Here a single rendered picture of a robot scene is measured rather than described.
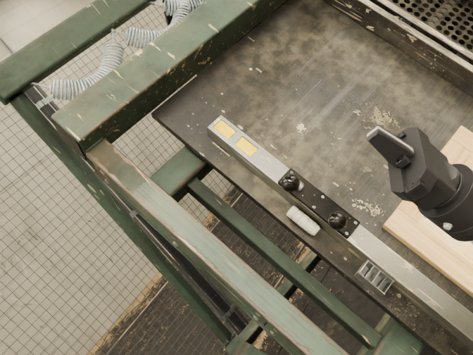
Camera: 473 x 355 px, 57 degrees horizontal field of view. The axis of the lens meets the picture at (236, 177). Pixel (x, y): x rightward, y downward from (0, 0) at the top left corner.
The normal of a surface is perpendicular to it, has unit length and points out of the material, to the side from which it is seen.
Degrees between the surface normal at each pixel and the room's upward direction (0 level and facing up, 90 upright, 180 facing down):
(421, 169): 16
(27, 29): 90
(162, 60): 58
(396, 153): 100
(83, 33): 90
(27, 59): 90
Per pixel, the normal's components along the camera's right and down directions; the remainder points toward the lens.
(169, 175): 0.06, -0.44
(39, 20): 0.57, -0.18
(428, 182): 0.28, 0.07
